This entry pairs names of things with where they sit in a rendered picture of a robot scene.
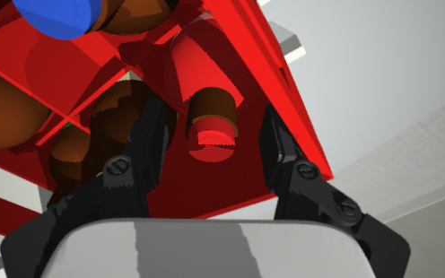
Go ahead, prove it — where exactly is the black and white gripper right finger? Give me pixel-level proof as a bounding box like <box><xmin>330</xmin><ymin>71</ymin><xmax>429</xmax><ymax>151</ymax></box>
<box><xmin>258</xmin><ymin>102</ymin><xmax>411</xmax><ymax>278</ymax></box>

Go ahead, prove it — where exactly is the brown bottle with green cap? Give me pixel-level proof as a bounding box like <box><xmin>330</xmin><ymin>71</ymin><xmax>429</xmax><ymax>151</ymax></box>
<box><xmin>47</xmin><ymin>121</ymin><xmax>102</xmax><ymax>209</ymax></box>

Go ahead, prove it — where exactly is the brown bottle with cream cap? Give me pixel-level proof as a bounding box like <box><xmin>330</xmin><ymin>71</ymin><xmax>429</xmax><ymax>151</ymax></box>
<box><xmin>90</xmin><ymin>70</ymin><xmax>179</xmax><ymax>178</ymax></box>

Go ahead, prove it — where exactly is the brown bottle with blue cap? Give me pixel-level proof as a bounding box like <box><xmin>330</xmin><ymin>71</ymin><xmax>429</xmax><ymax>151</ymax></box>
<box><xmin>0</xmin><ymin>75</ymin><xmax>54</xmax><ymax>149</ymax></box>
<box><xmin>13</xmin><ymin>0</ymin><xmax>179</xmax><ymax>40</ymax></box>

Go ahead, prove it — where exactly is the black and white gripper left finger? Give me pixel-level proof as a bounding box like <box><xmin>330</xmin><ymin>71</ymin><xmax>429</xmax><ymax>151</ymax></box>
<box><xmin>0</xmin><ymin>98</ymin><xmax>169</xmax><ymax>278</ymax></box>

